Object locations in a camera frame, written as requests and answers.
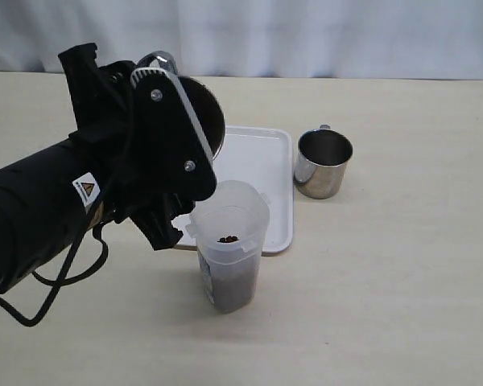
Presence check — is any white plastic tray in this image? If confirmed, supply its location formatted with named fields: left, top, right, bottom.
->
left=171, top=125, right=295, bottom=257

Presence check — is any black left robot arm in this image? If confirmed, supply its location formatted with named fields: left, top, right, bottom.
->
left=0, top=43, right=194, bottom=327

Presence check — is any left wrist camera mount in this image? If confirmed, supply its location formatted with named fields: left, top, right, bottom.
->
left=130, top=67, right=217, bottom=201

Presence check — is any steel mug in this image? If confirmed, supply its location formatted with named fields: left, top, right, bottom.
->
left=293, top=124, right=353, bottom=199
left=136, top=50, right=225, bottom=159

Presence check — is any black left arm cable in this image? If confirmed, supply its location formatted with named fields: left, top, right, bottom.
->
left=0, top=176, right=124, bottom=327

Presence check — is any white backdrop curtain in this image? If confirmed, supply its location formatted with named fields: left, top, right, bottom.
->
left=0, top=0, right=483, bottom=80

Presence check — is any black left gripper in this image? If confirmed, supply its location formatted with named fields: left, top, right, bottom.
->
left=58, top=43, right=195, bottom=250

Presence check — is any clear plastic tall container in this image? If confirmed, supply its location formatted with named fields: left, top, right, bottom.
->
left=185, top=180, right=270, bottom=313

